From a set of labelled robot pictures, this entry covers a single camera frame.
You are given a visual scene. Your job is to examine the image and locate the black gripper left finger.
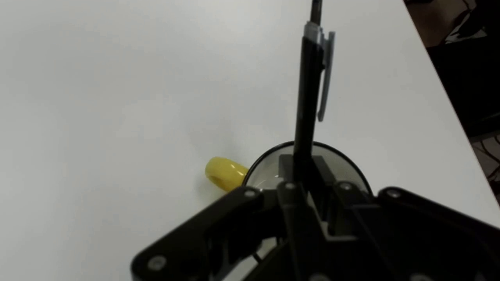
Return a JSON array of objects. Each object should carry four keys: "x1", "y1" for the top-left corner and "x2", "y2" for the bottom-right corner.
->
[{"x1": 130, "y1": 153, "x2": 326, "y2": 281}]

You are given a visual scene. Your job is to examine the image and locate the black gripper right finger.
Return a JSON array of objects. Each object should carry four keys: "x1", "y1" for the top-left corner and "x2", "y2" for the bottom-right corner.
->
[{"x1": 312, "y1": 154, "x2": 500, "y2": 281}]

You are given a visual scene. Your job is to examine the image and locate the black click pen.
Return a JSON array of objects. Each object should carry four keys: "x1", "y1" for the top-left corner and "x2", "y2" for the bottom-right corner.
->
[{"x1": 293, "y1": 0, "x2": 338, "y2": 184}]

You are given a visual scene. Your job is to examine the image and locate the yellow enamel mug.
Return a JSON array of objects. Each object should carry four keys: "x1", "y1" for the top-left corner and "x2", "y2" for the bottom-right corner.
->
[{"x1": 204, "y1": 139, "x2": 376, "y2": 272}]

